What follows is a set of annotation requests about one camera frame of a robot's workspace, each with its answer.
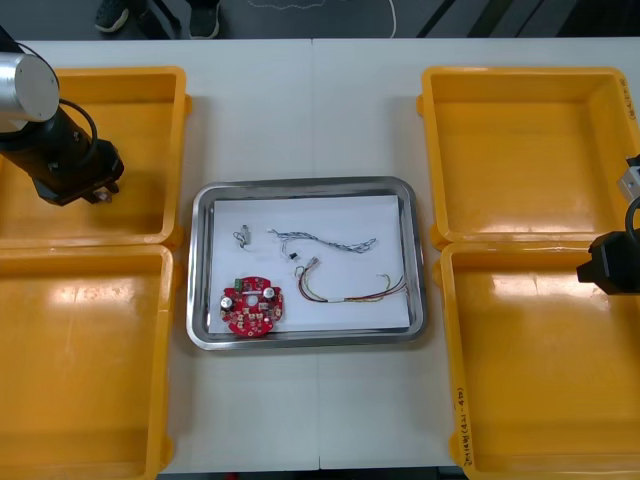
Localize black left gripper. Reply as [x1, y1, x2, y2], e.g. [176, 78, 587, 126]
[34, 139, 126, 207]

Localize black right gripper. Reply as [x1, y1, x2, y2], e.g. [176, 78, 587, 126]
[575, 230, 640, 297]

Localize blue-white twisted wire harness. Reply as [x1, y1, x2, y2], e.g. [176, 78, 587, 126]
[267, 227, 380, 264]

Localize red yellow green wire harness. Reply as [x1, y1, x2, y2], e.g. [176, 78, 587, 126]
[293, 255, 409, 305]

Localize yellow-orange plastic bin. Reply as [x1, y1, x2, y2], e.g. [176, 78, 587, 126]
[0, 244, 176, 480]
[417, 64, 640, 251]
[432, 242, 640, 479]
[0, 64, 194, 249]

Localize steel tray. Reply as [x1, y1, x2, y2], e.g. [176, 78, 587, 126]
[185, 174, 429, 351]

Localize person's foot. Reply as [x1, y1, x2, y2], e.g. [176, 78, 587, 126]
[189, 0, 221, 40]
[94, 0, 130, 34]

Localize round red circuit board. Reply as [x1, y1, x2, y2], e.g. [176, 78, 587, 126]
[218, 274, 286, 341]

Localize white paper sheet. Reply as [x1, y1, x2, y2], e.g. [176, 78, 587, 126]
[207, 194, 414, 335]

